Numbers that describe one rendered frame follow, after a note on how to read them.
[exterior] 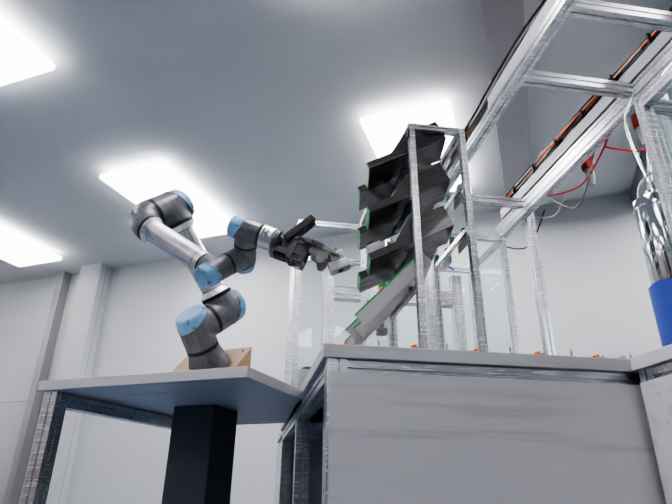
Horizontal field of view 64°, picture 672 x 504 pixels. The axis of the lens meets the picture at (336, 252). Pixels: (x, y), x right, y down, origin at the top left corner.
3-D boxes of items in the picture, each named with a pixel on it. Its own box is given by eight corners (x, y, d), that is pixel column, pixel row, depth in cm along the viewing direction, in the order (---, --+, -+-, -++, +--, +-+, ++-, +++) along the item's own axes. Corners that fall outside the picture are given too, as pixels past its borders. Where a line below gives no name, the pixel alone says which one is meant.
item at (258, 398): (36, 390, 159) (39, 380, 160) (203, 426, 236) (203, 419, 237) (247, 377, 137) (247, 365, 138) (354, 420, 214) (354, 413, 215)
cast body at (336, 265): (330, 271, 161) (322, 251, 164) (331, 276, 165) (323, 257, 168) (356, 262, 162) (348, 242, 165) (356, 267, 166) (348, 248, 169)
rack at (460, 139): (419, 368, 139) (406, 120, 173) (385, 392, 172) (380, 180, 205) (495, 372, 142) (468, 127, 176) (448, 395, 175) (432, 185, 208)
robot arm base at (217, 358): (182, 382, 190) (172, 358, 187) (204, 359, 203) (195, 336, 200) (218, 379, 184) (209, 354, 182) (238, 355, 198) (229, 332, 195)
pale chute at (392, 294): (365, 325, 149) (353, 314, 150) (363, 338, 161) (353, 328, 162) (432, 260, 157) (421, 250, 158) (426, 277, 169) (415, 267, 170)
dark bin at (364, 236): (360, 234, 177) (350, 216, 180) (359, 250, 189) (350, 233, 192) (434, 203, 182) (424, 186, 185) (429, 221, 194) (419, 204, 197)
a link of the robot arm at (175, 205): (208, 337, 198) (136, 205, 192) (238, 318, 208) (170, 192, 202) (225, 333, 190) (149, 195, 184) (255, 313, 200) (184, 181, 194)
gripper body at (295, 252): (304, 272, 168) (269, 259, 170) (315, 248, 171) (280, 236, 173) (303, 262, 161) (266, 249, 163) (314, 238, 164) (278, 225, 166)
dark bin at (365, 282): (360, 279, 171) (350, 259, 174) (359, 293, 183) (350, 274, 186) (438, 245, 175) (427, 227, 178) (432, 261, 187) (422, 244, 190)
